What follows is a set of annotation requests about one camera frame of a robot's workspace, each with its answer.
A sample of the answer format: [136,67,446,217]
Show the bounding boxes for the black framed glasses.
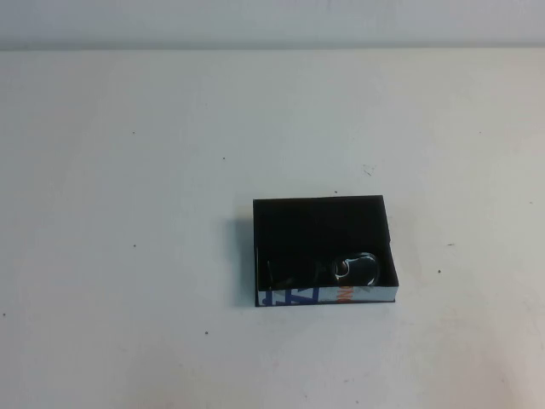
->
[256,251,379,291]

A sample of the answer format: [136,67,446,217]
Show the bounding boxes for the black printed glasses case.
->
[251,194,400,308]

